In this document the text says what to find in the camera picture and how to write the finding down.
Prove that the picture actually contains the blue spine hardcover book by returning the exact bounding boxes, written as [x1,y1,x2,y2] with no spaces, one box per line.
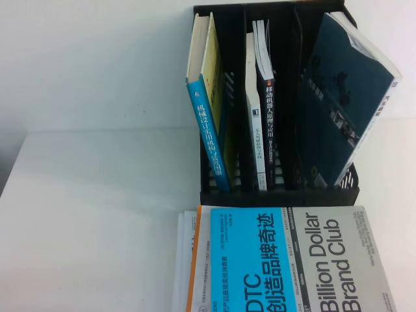
[185,12,233,193]

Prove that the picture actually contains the black spine robotics book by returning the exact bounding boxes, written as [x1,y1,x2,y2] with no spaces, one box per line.
[252,18,278,175]

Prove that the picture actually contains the blue grey Billion Dollar book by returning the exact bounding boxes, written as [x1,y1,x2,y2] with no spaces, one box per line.
[210,205,399,312]

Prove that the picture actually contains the large dark teal cover book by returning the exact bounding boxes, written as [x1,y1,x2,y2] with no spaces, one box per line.
[298,12,404,190]

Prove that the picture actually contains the white spine paperback book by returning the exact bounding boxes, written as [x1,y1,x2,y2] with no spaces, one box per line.
[245,31,268,192]

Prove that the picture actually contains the black plastic book stand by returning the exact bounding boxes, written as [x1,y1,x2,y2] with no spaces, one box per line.
[193,0,361,207]

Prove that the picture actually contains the white orange ROS2 book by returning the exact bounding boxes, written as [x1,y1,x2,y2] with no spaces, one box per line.
[186,204,214,312]

